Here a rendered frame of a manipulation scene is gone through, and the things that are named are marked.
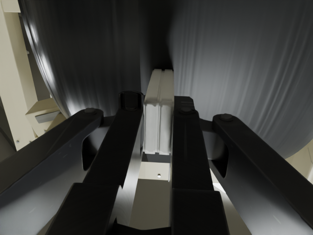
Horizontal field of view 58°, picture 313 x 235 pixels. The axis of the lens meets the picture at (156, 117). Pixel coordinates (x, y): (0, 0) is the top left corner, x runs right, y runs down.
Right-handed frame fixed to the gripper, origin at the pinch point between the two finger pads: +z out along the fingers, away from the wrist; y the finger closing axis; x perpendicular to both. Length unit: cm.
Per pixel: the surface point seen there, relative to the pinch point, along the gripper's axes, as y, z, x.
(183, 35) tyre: 1.2, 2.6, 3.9
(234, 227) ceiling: 75, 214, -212
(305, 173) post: 25.9, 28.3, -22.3
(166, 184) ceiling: 2, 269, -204
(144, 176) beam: -6, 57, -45
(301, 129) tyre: 11.9, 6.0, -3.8
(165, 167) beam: 0, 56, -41
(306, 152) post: 25.9, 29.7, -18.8
